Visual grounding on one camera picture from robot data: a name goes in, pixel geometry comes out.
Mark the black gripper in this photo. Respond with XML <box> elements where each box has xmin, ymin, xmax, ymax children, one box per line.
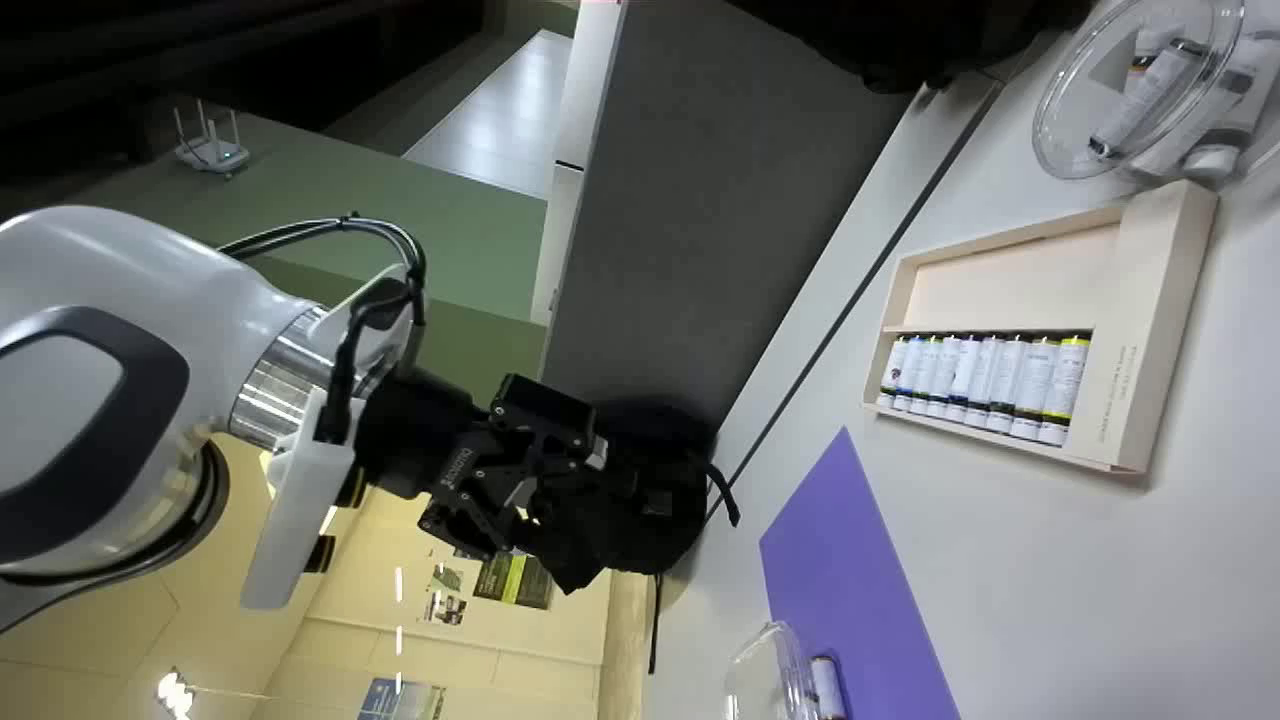
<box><xmin>358</xmin><ymin>367</ymin><xmax>545</xmax><ymax>554</ymax></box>

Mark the small white bottle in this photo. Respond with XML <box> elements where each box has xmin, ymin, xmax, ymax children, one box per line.
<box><xmin>806</xmin><ymin>650</ymin><xmax>852</xmax><ymax>720</ymax></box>

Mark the light wooden box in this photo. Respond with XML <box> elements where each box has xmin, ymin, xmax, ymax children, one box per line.
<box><xmin>860</xmin><ymin>177</ymin><xmax>1224</xmax><ymax>483</ymax></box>

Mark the white paint bottle yellow band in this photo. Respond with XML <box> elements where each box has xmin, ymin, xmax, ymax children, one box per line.
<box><xmin>1036</xmin><ymin>330</ymin><xmax>1097</xmax><ymax>452</ymax></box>

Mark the small picture poster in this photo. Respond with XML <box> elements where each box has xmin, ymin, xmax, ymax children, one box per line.
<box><xmin>426</xmin><ymin>584</ymin><xmax>471</xmax><ymax>630</ymax></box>

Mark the blue picture poster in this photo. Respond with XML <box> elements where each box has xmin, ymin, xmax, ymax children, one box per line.
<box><xmin>358</xmin><ymin>675</ymin><xmax>449</xmax><ymax>720</ymax></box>

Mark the green cabinet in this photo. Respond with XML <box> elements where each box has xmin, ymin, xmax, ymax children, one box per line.
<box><xmin>78</xmin><ymin>113</ymin><xmax>552</xmax><ymax>412</ymax></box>

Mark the small clear plastic container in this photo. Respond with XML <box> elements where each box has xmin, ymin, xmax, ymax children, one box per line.
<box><xmin>719</xmin><ymin>616</ymin><xmax>852</xmax><ymax>720</ymax></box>

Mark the purple mat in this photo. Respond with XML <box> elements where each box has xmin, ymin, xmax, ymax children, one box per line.
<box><xmin>757</xmin><ymin>424</ymin><xmax>965</xmax><ymax>720</ymax></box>

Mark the white wifi router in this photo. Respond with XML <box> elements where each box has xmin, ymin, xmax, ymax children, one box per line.
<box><xmin>166</xmin><ymin>95</ymin><xmax>257</xmax><ymax>178</ymax></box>

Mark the white marker pen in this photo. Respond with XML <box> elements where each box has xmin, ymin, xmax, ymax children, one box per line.
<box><xmin>1083</xmin><ymin>37</ymin><xmax>1195</xmax><ymax>165</ymax></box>

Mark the white plastic item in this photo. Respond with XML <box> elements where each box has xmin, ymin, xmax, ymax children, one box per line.
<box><xmin>1171</xmin><ymin>37</ymin><xmax>1280</xmax><ymax>184</ymax></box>

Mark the dark wall poster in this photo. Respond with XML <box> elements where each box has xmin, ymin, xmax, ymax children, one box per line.
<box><xmin>471</xmin><ymin>547</ymin><xmax>521</xmax><ymax>611</ymax></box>

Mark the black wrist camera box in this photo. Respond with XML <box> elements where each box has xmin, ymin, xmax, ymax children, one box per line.
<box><xmin>483</xmin><ymin>371</ymin><xmax>601</xmax><ymax>471</ymax></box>

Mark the white wrist mounting bracket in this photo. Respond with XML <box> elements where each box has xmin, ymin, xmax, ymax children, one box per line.
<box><xmin>235</xmin><ymin>265</ymin><xmax>415</xmax><ymax>611</ymax></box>

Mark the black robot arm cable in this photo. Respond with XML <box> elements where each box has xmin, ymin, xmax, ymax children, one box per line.
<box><xmin>217</xmin><ymin>212</ymin><xmax>432</xmax><ymax>448</ymax></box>

